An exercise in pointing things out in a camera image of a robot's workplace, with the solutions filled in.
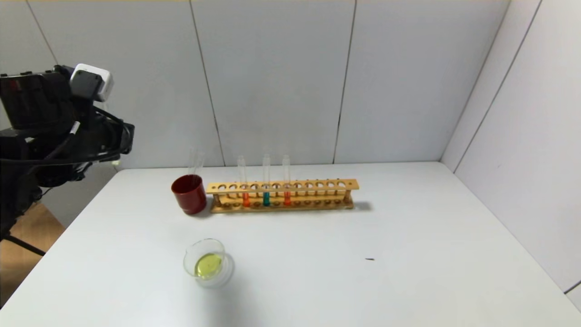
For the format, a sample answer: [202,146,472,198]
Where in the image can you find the test tube with orange-red pigment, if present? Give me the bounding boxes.
[237,155,251,208]
[282,154,291,206]

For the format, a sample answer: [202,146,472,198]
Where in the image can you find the test tube with teal pigment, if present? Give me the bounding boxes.
[262,154,271,207]

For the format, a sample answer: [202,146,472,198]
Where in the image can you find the wooden test tube rack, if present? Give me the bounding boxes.
[206,178,359,214]

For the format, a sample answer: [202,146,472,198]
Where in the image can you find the dark red cup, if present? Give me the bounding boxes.
[171,174,208,215]

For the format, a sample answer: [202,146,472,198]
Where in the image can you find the clear glass beaker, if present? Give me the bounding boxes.
[183,238,235,289]

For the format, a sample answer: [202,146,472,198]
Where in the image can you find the black stand leg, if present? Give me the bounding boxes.
[2,234,47,256]

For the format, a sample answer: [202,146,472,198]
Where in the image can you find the white grey wrist camera box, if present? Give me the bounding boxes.
[69,63,113,103]

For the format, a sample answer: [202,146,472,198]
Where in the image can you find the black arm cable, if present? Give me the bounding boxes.
[0,108,135,165]

